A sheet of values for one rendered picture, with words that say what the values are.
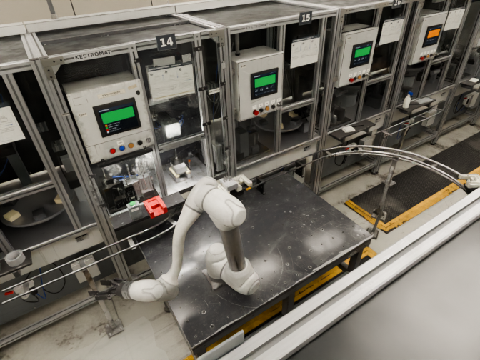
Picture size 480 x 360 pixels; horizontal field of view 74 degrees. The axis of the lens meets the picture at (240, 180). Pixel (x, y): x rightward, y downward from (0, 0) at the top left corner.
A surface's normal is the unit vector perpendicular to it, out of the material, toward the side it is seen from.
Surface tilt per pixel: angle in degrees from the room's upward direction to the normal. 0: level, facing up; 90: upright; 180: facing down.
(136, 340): 0
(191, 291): 0
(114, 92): 90
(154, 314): 0
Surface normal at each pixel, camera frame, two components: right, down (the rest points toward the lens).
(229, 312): -0.04, -0.80
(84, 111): 0.54, 0.48
